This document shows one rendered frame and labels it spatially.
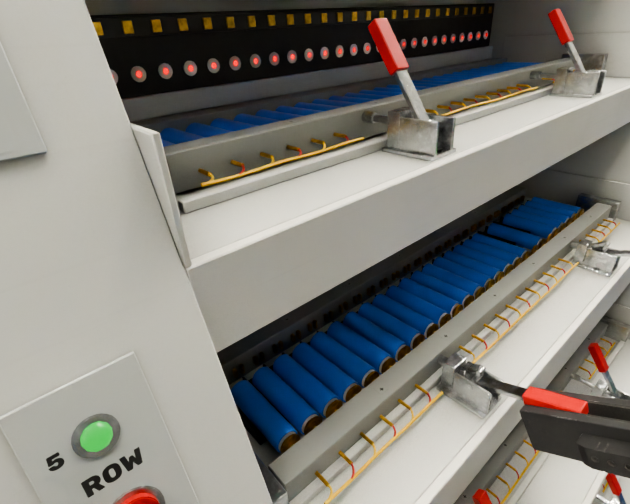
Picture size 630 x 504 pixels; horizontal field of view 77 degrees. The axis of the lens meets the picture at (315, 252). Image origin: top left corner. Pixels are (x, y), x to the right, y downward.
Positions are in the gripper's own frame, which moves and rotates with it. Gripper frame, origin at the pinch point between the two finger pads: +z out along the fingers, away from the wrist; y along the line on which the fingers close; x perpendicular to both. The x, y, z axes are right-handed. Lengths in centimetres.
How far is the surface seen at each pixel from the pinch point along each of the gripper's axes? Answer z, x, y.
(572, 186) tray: 14.3, 8.1, 42.3
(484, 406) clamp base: 6.4, 1.0, -1.0
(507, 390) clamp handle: 4.6, 2.1, -0.3
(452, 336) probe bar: 10.0, 4.7, 2.4
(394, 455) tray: 9.0, 1.3, -8.2
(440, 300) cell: 13.7, 6.2, 6.7
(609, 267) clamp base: 6.5, 1.0, 25.6
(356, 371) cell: 13.2, 5.8, -5.8
